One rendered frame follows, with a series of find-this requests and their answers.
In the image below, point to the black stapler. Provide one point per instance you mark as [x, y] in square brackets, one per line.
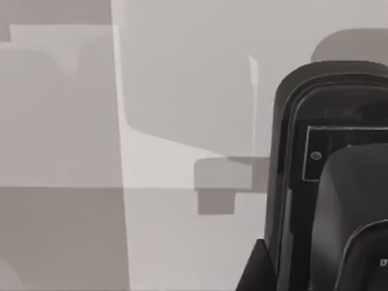
[333, 188]

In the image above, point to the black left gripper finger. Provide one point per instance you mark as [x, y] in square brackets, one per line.
[260, 272]

